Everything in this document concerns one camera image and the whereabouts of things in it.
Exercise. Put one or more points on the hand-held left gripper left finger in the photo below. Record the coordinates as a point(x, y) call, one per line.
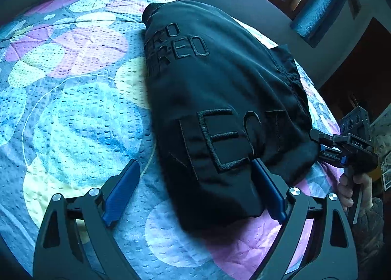
point(120, 191)

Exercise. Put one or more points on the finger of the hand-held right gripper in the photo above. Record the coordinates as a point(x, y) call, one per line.
point(331, 155)
point(323, 137)

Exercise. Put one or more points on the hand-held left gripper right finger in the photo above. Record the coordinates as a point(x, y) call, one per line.
point(272, 191)

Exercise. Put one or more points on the black zip jacket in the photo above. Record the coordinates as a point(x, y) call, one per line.
point(220, 109)

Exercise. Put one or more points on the person's right forearm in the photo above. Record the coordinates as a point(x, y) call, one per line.
point(371, 231)

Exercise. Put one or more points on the person's right hand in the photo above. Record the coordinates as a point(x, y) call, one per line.
point(345, 190)

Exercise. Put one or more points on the small photo print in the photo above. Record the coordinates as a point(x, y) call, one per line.
point(386, 179)

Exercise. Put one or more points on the floral quilted bedspread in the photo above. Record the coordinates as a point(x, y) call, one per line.
point(79, 109)

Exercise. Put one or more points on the blue curtain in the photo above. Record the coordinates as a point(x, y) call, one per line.
point(323, 2)

